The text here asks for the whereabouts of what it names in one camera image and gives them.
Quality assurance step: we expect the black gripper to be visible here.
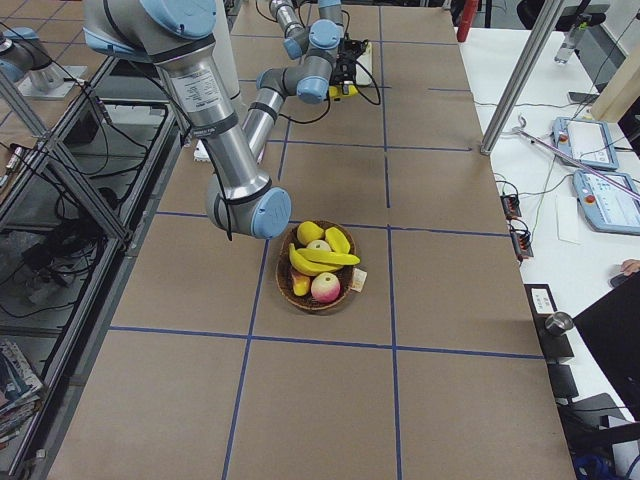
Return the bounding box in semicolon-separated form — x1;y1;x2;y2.
331;41;356;85

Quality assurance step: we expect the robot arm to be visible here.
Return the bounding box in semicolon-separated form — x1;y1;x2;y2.
83;1;291;239
243;1;369;159

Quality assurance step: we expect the cream bear plate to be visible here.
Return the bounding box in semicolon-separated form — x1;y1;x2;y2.
355;43;373;87

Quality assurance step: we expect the basket paper tag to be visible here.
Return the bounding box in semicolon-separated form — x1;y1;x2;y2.
349;268;367;292

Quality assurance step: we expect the brown wicker basket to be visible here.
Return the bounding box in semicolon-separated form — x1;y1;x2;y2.
276;220;360;312

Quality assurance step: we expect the red cylinder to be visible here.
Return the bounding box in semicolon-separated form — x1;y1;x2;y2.
456;0;479;43

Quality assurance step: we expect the yellow pear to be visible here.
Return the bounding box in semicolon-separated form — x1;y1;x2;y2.
296;221;325;246

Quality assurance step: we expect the yellow mango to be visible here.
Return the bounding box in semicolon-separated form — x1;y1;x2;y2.
324;227;351;254

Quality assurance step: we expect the pale apple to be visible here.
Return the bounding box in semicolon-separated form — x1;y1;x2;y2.
306;239;332;252

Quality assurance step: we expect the pink grabber stick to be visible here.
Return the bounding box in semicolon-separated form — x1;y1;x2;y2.
510;116;640;202

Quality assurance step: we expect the pink peach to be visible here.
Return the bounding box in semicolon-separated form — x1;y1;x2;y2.
310;272;341;304

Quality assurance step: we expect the plastic water bottle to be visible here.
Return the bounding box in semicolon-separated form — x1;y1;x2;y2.
554;15;591;65

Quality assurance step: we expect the upper teach pendant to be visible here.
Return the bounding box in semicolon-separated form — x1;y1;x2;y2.
552;117;619;171

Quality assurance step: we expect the teach pendant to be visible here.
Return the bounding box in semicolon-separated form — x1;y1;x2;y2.
573;170;639;236
552;117;619;171

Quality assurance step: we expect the white paper sheet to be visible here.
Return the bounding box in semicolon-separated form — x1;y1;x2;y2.
555;195;582;245

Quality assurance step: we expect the lower teach pendant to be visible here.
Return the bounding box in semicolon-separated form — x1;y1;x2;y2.
573;170;639;236

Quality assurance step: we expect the steel cup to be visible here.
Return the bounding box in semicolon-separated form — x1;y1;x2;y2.
544;311;575;337

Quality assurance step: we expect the stack of magazines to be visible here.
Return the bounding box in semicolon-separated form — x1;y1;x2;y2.
1;338;44;449

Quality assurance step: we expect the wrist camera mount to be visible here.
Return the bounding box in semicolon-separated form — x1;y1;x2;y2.
343;39;369;59

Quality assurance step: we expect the aluminium frame post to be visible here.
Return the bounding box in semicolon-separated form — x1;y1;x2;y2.
480;0;564;156

